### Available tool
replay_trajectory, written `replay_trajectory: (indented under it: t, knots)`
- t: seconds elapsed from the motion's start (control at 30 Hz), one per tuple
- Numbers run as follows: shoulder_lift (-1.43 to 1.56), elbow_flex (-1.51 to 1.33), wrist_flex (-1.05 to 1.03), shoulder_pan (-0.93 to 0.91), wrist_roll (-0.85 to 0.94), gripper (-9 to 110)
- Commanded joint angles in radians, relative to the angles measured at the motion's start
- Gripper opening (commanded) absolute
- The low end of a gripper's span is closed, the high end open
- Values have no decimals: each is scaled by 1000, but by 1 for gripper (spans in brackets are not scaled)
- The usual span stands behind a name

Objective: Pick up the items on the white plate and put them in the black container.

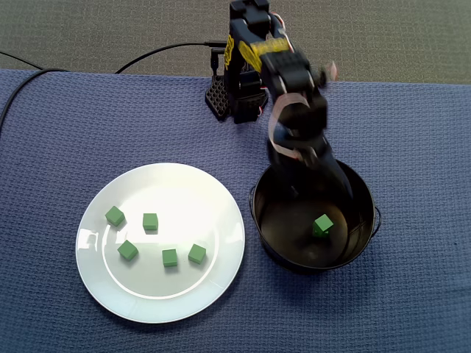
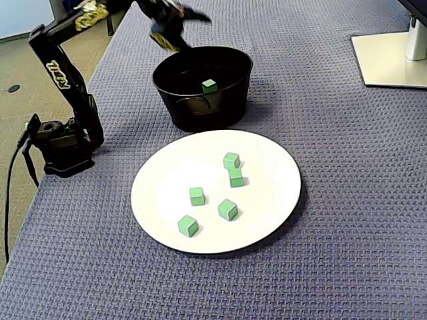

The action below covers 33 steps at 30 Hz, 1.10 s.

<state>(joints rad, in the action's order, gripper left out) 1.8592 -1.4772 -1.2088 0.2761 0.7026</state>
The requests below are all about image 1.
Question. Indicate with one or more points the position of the blue woven table cloth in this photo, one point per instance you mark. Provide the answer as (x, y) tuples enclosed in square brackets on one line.
[(404, 184)]

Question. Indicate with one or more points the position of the green cube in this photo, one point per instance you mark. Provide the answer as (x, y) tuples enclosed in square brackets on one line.
[(115, 215), (197, 253), (323, 222), (317, 232), (169, 257), (150, 221), (127, 250)]

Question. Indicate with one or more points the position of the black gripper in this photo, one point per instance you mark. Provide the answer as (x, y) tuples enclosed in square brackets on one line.
[(328, 160)]

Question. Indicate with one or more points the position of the black round container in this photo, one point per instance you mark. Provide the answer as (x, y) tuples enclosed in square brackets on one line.
[(279, 228)]

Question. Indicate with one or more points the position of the white round plate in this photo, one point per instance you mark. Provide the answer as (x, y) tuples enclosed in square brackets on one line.
[(158, 294)]

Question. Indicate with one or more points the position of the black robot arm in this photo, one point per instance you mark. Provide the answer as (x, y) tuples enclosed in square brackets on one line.
[(250, 22)]

